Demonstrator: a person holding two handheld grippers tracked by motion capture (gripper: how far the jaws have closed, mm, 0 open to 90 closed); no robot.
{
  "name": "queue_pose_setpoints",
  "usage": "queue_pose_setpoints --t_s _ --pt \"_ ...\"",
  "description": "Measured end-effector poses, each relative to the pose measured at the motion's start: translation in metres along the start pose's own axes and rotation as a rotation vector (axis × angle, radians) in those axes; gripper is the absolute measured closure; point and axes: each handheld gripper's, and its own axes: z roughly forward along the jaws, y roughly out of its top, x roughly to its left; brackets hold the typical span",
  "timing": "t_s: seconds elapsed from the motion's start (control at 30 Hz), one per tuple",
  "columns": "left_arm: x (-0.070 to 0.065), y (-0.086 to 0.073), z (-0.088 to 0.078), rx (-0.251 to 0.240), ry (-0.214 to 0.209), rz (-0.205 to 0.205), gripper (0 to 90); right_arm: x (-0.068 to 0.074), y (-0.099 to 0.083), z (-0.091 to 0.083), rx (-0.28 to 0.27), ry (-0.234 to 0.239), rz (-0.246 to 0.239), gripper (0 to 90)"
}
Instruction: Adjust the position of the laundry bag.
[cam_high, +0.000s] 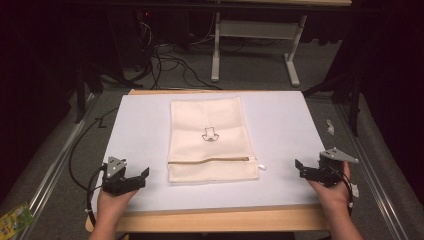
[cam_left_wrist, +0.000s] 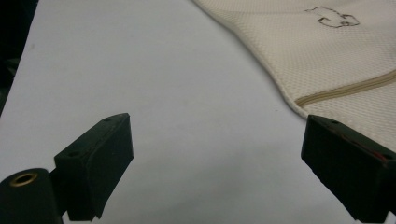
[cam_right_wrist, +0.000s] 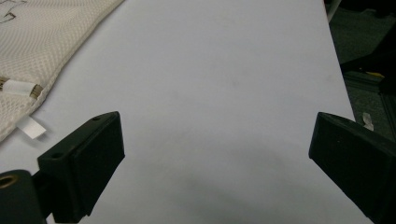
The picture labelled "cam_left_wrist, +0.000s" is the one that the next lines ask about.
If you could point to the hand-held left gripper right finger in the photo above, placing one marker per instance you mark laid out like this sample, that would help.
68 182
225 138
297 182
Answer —
348 168

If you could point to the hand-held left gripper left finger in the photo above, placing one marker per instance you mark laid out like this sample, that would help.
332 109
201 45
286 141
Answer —
93 168

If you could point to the cream mesh zippered laundry bag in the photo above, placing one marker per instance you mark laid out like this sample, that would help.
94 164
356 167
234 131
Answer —
317 56

